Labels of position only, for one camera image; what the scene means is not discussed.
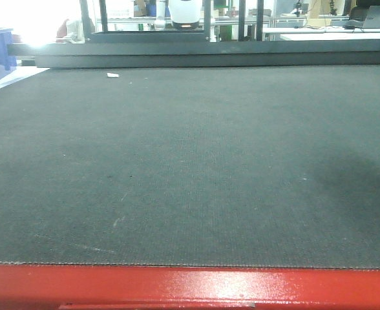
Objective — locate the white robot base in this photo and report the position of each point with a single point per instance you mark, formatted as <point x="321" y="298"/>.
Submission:
<point x="184" y="15"/>

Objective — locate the dark grey fabric mat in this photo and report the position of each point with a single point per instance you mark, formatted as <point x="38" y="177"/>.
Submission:
<point x="233" y="167"/>

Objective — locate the small white paper scrap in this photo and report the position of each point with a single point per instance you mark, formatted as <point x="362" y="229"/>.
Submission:
<point x="112" y="75"/>

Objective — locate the white background desk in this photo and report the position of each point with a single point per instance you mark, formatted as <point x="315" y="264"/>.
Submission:
<point x="330" y="33"/>

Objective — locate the red metal table edge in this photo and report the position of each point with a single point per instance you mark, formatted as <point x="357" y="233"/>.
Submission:
<point x="121" y="287"/>

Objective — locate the black metal frame rail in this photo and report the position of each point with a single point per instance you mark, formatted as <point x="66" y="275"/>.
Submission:
<point x="194" y="49"/>

